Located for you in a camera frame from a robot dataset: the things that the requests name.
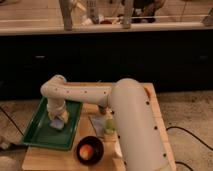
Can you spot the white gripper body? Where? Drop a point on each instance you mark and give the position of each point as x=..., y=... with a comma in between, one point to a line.
x=60, y=113

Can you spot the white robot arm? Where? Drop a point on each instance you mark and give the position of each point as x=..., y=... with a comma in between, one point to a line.
x=140, y=141

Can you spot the green plastic tray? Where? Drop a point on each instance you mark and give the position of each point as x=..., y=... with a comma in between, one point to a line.
x=39, y=133

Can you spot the grey cloth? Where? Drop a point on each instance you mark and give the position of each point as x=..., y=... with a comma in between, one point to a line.
x=98, y=123

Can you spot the orange fruit in bowl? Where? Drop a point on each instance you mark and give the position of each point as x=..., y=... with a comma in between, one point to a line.
x=86, y=152

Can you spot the dark bowl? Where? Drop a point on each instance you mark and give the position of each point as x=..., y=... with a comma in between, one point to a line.
x=97, y=147

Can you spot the clear plastic cup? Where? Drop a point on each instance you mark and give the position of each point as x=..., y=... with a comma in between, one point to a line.
x=118, y=149

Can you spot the wooden counter shelf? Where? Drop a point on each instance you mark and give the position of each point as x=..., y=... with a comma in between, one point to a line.
x=95, y=16

